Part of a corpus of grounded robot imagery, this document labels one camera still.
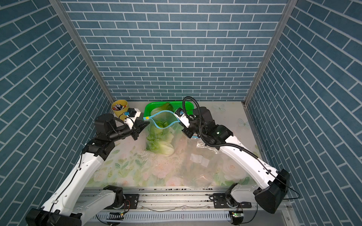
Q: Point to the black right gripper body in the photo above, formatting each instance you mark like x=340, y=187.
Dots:
x=194, y=129

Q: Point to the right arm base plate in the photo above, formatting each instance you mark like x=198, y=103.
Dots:
x=223, y=201

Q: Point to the clear zipper bag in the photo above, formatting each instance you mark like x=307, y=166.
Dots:
x=168, y=117
x=204, y=167

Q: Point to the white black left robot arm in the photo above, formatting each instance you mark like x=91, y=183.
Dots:
x=60, y=208

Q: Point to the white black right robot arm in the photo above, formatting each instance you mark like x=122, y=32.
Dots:
x=272, y=184

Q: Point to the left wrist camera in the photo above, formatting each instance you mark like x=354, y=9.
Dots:
x=131, y=115

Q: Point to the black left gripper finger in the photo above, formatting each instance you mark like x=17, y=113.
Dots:
x=135, y=134
x=138, y=126

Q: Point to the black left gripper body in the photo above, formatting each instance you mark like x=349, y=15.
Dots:
x=120, y=132

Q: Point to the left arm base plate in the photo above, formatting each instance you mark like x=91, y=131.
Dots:
x=130, y=202

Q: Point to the yellow pen cup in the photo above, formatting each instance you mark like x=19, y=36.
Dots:
x=119, y=107

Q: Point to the chinese cabbage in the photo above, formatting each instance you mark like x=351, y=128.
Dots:
x=159, y=132
x=166, y=106
x=160, y=147

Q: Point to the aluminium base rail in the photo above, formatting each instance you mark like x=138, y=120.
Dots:
x=191, y=206

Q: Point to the green plastic basket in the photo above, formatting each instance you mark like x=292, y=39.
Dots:
x=149, y=107

